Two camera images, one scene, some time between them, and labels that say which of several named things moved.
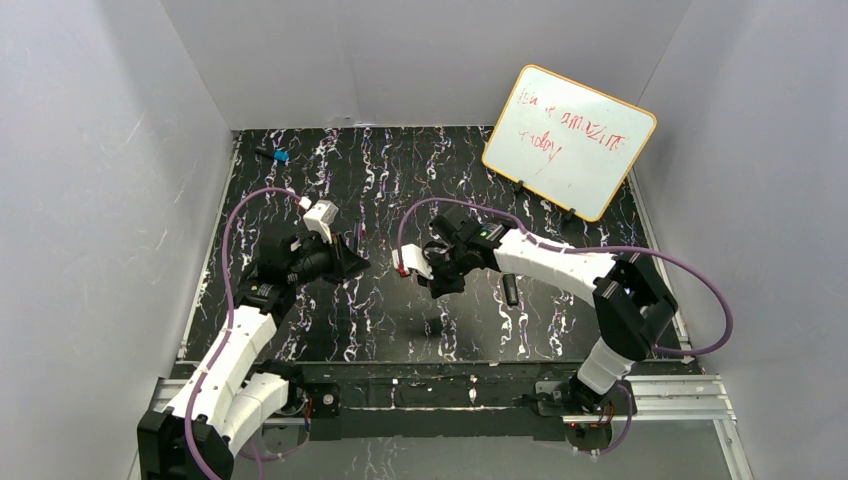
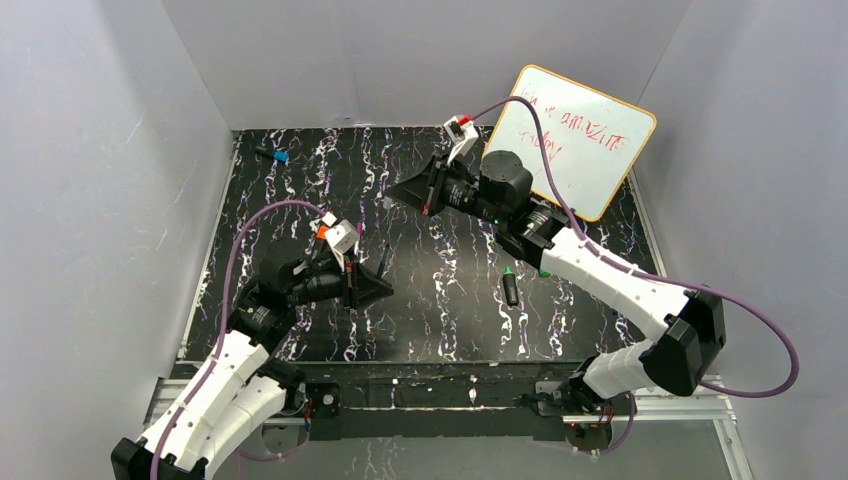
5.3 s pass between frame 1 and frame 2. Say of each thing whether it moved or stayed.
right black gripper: moved
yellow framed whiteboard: stayed
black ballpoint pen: moved
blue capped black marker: stayed
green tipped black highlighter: stayed
